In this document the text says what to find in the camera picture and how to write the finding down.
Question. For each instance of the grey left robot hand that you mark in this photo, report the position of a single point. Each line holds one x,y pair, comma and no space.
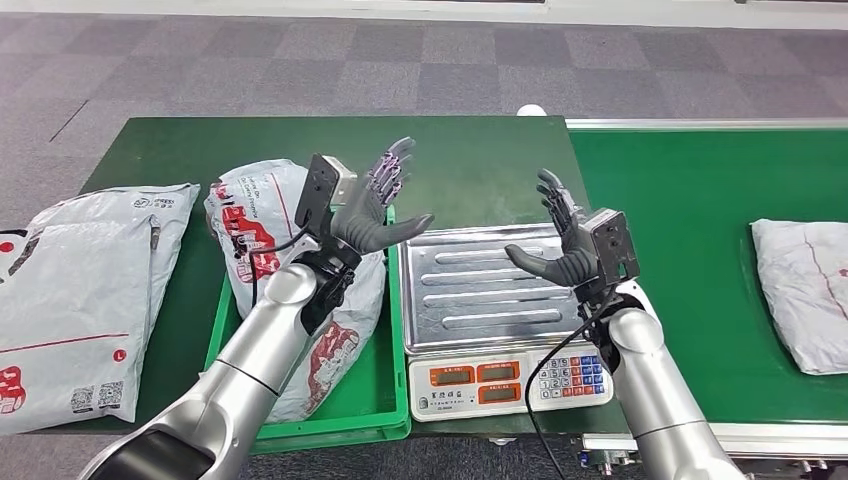
361,225

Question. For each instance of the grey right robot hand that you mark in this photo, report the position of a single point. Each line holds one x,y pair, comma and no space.
573,265

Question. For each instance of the grey parcel bold red print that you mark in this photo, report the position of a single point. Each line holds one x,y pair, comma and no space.
258,199

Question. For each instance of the grey parcel faint print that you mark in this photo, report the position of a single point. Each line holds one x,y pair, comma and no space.
344,358

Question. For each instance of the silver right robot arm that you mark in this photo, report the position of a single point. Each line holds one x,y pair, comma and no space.
656,397

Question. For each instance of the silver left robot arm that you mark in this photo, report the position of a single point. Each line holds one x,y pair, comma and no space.
245,378

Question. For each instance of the green conveyor belt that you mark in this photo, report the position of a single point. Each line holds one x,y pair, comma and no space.
696,212

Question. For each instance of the grey parcel thin red line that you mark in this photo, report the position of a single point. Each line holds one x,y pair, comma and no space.
802,291

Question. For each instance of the steel scale tray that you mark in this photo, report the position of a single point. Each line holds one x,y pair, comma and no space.
477,305

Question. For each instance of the white electronic scale body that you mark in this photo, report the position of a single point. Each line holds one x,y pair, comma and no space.
464,397

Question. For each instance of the green plastic crate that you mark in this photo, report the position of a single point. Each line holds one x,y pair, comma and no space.
384,397

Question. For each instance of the white table foot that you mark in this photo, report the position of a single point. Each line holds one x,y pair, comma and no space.
501,440

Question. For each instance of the flat grey express mailer bag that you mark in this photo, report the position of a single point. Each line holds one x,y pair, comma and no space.
159,215

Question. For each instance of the large flat grey mailer bag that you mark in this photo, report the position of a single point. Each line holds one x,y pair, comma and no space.
66,321

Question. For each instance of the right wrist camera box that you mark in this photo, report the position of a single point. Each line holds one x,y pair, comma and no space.
613,245

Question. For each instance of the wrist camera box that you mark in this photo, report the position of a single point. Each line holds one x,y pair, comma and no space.
613,245
318,192

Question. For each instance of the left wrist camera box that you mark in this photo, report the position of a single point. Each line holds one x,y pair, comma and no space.
318,192

